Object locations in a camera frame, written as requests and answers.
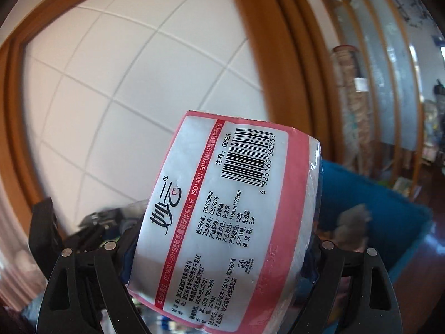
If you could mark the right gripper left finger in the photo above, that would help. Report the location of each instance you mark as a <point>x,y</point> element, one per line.
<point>83,284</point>

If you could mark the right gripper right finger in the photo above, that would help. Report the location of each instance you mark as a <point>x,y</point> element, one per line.
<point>370,302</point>

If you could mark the pink tissue pack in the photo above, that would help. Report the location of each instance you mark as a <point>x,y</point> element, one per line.
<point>225,232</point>

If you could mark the grey furry plush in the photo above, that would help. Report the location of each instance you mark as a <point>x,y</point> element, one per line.
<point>351,231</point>

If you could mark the blue plastic storage crate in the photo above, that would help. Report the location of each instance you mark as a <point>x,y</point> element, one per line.
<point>397,226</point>

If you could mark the rolled patterned carpet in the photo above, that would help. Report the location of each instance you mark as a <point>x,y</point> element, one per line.
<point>355,107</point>

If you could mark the wooden slat room divider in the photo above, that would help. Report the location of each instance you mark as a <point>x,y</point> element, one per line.
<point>376,32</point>

